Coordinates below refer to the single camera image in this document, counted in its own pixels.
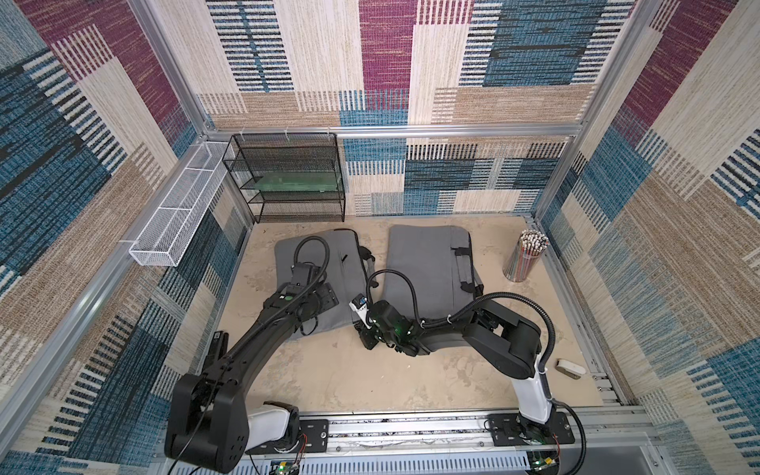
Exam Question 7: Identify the grey laptop bag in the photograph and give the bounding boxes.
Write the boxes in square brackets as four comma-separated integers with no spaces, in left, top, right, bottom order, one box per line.
[380,225,484,326]
[274,228,374,340]

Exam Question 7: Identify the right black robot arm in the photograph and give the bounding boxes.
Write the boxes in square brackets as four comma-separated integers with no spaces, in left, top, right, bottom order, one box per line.
[350,293,576,447]

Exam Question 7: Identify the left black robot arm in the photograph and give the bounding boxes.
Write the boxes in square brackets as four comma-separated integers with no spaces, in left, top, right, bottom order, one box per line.
[164,263,327,473]

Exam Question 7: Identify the green tray on shelf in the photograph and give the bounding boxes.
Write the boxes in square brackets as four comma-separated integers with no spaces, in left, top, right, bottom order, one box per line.
[243,172,338,192]

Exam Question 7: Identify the black stapler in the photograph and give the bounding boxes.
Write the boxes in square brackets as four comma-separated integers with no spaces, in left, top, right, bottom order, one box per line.
[202,331,230,371]

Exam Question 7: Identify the cup of pencils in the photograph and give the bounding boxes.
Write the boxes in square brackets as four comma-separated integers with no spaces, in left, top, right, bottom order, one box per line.
[504,230,549,282]

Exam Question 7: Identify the white eraser block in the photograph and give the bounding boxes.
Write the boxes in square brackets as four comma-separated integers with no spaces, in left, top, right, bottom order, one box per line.
[555,358,588,380]

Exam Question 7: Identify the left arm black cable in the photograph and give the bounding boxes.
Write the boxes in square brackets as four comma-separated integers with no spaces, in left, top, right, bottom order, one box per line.
[177,234,333,464]

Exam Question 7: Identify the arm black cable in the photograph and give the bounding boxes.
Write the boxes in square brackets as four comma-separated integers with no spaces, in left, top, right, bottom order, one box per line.
[364,268,588,475]
[177,234,333,464]

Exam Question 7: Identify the black wire mesh shelf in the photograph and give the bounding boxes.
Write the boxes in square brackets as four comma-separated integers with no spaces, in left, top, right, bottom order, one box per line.
[223,133,346,224]

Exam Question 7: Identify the white wire mesh basket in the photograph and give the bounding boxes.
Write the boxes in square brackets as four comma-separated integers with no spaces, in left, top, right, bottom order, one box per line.
[129,142,227,267]

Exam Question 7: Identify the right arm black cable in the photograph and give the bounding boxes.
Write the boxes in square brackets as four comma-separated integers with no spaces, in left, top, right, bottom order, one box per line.
[364,268,588,475]

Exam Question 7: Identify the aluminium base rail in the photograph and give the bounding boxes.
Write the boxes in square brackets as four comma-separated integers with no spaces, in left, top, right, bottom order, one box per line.
[147,406,654,475]

